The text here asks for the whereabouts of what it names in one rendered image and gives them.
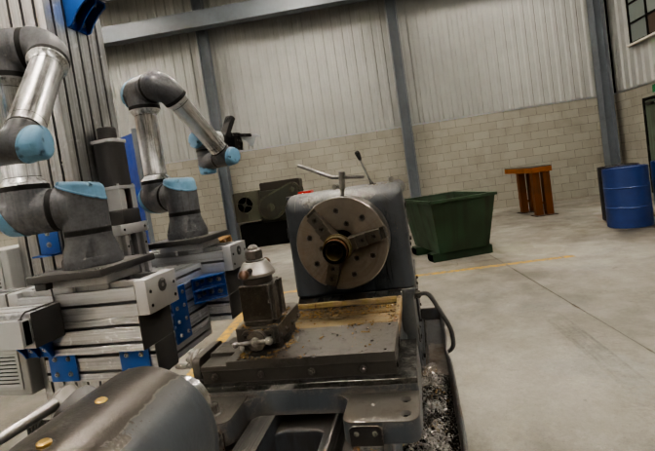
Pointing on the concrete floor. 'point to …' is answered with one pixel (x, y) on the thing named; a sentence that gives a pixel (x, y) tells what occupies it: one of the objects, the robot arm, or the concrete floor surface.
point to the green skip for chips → (451, 224)
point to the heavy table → (534, 189)
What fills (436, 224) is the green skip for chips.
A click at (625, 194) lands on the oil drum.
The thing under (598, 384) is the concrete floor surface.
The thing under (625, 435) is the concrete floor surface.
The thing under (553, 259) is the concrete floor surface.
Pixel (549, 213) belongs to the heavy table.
